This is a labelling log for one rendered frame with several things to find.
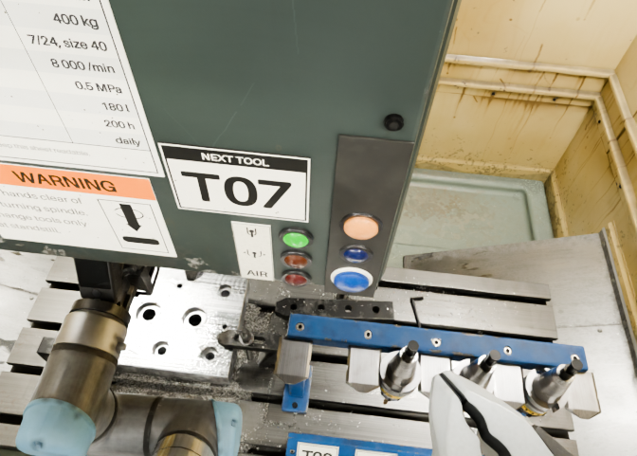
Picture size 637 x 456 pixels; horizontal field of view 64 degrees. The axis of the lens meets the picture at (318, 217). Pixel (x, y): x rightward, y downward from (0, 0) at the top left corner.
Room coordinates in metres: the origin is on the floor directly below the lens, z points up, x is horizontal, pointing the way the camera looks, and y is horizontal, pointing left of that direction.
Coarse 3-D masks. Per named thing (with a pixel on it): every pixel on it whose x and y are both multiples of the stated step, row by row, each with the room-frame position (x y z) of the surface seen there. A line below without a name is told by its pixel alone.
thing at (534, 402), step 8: (544, 368) 0.29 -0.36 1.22; (528, 376) 0.27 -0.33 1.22; (528, 384) 0.26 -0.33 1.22; (528, 392) 0.25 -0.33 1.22; (568, 392) 0.25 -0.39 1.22; (528, 400) 0.24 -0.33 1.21; (536, 400) 0.24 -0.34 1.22; (560, 400) 0.24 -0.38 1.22; (536, 408) 0.23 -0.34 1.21; (544, 408) 0.23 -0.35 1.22; (552, 408) 0.23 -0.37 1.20; (560, 408) 0.23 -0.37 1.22
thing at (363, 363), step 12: (348, 348) 0.31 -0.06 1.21; (360, 348) 0.31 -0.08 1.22; (372, 348) 0.31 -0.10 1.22; (348, 360) 0.29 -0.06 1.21; (360, 360) 0.29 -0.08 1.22; (372, 360) 0.29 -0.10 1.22; (348, 372) 0.27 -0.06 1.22; (360, 372) 0.27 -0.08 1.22; (372, 372) 0.27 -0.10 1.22; (348, 384) 0.25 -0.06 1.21; (360, 384) 0.25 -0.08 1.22; (372, 384) 0.25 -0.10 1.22
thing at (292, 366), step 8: (280, 344) 0.30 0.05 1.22; (288, 344) 0.30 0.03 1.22; (296, 344) 0.31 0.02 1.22; (304, 344) 0.31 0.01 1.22; (312, 344) 0.31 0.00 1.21; (280, 352) 0.29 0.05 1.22; (288, 352) 0.29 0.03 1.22; (296, 352) 0.29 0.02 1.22; (304, 352) 0.29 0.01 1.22; (280, 360) 0.28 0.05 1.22; (288, 360) 0.28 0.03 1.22; (296, 360) 0.28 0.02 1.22; (304, 360) 0.28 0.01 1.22; (280, 368) 0.27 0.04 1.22; (288, 368) 0.27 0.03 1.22; (296, 368) 0.27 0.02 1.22; (304, 368) 0.27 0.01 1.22; (280, 376) 0.25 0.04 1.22; (288, 376) 0.25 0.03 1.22; (296, 376) 0.25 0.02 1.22; (304, 376) 0.26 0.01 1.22
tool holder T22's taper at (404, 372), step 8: (400, 352) 0.27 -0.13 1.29; (392, 360) 0.27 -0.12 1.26; (400, 360) 0.26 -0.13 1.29; (408, 360) 0.26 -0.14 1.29; (416, 360) 0.26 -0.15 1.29; (392, 368) 0.26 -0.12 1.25; (400, 368) 0.26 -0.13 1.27; (408, 368) 0.26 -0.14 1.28; (392, 376) 0.26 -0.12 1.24; (400, 376) 0.25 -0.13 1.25; (408, 376) 0.25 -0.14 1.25; (400, 384) 0.25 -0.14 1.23; (408, 384) 0.25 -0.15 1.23
